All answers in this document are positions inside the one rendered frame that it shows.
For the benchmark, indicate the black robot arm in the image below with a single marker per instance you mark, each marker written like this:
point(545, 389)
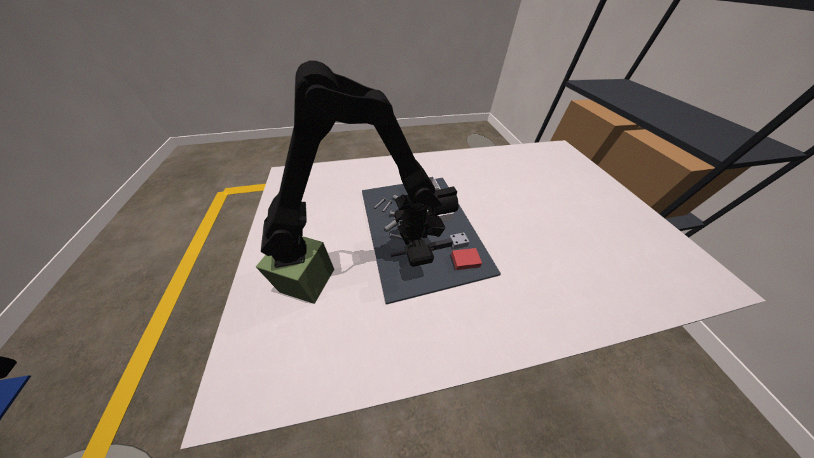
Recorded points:
point(322, 98)

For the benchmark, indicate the red rectangular block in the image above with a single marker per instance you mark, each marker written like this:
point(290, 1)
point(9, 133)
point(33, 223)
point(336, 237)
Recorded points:
point(466, 258)

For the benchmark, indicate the dark grey flat bar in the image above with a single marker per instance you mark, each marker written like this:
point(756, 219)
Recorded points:
point(440, 244)

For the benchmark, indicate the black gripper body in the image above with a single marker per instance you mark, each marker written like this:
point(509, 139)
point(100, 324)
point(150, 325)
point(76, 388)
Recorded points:
point(419, 253)

